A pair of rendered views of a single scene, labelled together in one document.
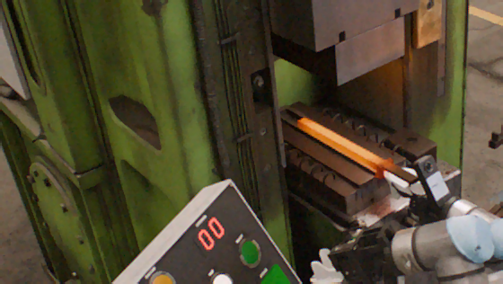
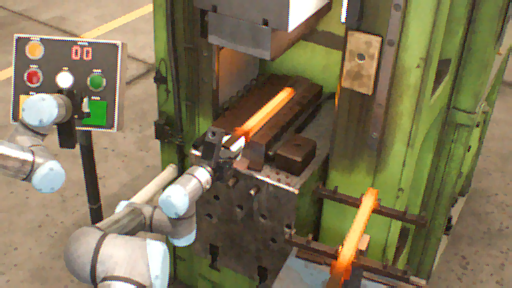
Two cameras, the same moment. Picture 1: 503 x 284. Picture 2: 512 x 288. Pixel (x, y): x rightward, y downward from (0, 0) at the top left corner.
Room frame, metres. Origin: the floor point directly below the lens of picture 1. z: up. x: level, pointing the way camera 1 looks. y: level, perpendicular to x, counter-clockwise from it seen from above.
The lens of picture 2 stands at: (0.79, -1.57, 2.05)
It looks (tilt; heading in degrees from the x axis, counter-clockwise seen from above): 35 degrees down; 64
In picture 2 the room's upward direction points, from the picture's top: 3 degrees clockwise
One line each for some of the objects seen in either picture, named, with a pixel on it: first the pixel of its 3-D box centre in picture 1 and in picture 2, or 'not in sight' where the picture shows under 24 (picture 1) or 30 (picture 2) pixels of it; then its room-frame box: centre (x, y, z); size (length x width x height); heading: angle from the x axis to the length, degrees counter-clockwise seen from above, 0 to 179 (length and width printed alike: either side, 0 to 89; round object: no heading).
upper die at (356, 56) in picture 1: (309, 24); (274, 10); (1.56, 0.00, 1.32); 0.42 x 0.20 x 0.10; 37
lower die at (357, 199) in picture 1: (320, 153); (268, 112); (1.56, 0.00, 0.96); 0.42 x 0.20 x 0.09; 37
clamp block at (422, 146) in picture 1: (410, 151); (296, 154); (1.55, -0.23, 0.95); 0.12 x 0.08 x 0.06; 37
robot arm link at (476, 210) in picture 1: (490, 235); (180, 196); (1.15, -0.34, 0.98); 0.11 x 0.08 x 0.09; 37
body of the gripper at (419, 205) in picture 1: (435, 204); (213, 167); (1.27, -0.25, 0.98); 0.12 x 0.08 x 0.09; 37
